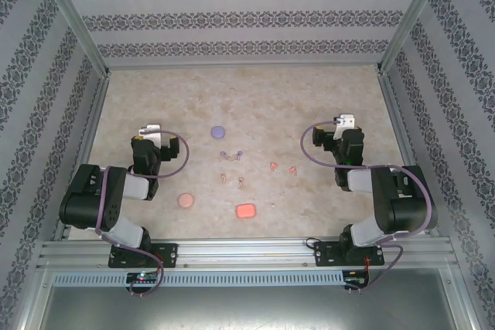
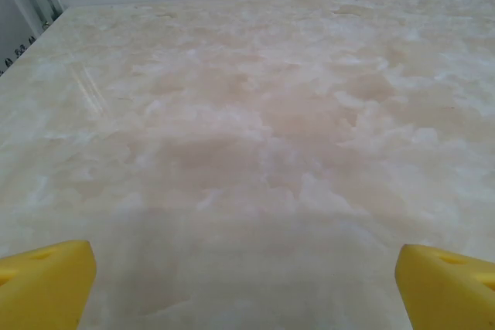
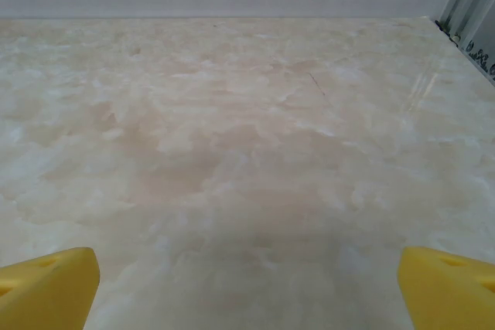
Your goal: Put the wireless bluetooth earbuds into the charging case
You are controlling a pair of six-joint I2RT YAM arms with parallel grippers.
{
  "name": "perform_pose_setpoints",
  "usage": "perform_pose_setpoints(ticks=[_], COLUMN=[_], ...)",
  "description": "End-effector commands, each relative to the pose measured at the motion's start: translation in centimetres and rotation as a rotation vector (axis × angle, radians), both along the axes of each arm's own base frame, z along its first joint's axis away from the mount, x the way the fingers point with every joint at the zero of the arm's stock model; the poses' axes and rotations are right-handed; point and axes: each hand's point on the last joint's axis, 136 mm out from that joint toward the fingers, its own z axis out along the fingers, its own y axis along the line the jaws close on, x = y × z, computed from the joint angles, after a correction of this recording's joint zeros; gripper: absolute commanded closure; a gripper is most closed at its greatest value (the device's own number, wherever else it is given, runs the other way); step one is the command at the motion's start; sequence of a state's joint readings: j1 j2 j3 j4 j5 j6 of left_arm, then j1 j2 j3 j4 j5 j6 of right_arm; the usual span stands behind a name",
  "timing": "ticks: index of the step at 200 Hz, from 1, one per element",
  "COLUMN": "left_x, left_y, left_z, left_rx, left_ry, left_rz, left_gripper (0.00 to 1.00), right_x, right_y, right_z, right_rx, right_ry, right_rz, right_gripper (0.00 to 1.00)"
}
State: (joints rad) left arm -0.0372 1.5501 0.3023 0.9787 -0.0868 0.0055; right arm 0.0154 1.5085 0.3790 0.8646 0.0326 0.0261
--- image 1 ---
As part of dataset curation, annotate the coral rectangular charging case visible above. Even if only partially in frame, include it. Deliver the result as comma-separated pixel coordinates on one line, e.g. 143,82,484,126
235,203,258,220

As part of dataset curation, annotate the grey metal panel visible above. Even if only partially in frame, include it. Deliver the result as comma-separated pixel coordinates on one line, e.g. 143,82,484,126
38,286,463,330

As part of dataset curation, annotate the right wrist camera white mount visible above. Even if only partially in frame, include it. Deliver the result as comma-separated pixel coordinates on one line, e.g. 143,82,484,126
333,113,357,140

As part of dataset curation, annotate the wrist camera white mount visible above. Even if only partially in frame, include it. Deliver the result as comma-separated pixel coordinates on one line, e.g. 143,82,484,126
333,113,357,140
138,124,162,146

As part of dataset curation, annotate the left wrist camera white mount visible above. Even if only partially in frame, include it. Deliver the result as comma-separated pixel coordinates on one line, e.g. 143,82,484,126
138,124,162,146

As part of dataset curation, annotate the purple camera cable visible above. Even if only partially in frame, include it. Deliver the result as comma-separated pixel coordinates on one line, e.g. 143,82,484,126
300,121,435,293
94,131,190,297

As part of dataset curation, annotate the aluminium side rail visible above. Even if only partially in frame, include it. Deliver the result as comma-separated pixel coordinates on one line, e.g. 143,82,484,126
377,73,440,238
52,73,113,242

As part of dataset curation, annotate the thin aluminium wall rail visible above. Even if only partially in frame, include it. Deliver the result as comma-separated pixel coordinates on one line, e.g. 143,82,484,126
106,60,382,72

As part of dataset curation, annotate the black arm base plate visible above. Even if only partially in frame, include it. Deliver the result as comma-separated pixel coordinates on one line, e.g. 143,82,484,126
312,240,386,268
108,243,179,269

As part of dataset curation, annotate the aluminium frame post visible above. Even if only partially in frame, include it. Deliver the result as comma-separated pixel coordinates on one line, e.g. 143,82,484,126
374,0,456,76
30,0,113,78

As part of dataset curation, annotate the long aluminium mounting rail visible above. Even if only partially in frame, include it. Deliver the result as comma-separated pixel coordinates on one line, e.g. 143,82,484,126
36,239,456,271

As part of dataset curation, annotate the grey slotted cable duct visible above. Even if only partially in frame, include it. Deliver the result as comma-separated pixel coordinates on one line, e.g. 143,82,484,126
52,270,346,287

